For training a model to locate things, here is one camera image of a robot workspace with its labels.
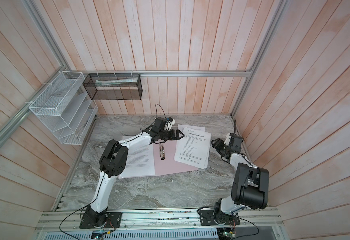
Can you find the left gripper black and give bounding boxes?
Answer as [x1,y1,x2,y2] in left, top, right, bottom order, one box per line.
[158,129,185,141]

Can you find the metal folder clip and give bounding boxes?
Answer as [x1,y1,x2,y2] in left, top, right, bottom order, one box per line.
[159,144,165,160]

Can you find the printed paper sheets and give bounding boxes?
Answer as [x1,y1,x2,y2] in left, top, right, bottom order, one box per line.
[174,125,212,169]

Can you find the pink file folder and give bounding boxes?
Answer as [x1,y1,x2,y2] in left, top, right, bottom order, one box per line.
[119,135,200,180]

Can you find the printed paper sheet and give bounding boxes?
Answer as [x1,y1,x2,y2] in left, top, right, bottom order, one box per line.
[119,133,155,179]

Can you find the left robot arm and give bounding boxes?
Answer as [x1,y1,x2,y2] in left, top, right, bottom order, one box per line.
[79,117,185,229]

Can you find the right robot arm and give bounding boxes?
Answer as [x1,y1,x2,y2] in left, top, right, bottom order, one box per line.
[211,133,269,225]

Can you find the paper in black basket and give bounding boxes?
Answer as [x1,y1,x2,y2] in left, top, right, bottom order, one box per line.
[95,77,138,90]

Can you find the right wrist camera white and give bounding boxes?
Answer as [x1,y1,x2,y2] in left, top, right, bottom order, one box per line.
[224,133,231,145]

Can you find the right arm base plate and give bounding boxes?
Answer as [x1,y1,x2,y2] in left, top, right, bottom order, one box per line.
[197,209,241,226]

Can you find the black mesh wall basket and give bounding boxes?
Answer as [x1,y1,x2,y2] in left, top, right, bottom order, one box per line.
[83,73,143,101]

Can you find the aluminium front rail frame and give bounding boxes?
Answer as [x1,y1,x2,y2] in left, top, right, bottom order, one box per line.
[33,207,289,240]

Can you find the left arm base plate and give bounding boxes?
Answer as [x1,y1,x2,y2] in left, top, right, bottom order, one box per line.
[79,212,122,229]

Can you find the white wire mesh file rack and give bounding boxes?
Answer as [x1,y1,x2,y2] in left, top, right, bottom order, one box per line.
[30,72,98,145]

